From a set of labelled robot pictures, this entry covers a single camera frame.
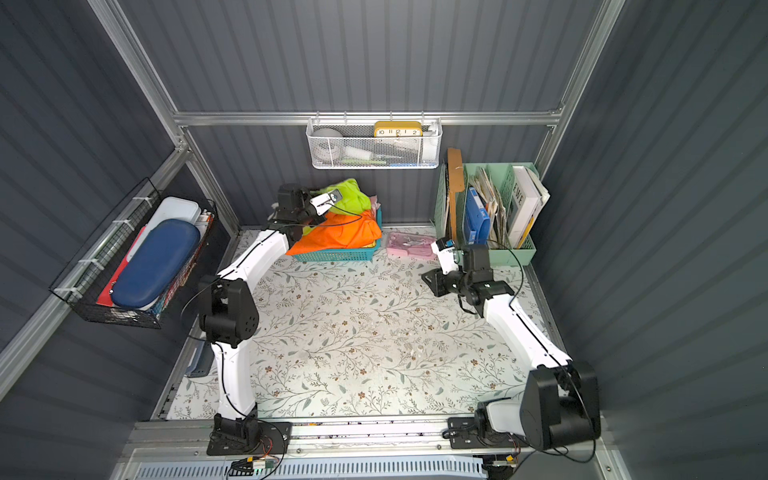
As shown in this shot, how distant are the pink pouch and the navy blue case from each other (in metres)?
0.65

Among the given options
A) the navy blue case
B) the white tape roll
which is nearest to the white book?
the white tape roll

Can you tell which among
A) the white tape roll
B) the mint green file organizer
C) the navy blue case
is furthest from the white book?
the navy blue case

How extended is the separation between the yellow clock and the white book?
38 centimetres

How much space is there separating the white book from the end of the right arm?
1.33ft

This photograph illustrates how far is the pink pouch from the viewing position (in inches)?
44.9

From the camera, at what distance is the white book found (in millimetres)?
955

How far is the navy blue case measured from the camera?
0.64m
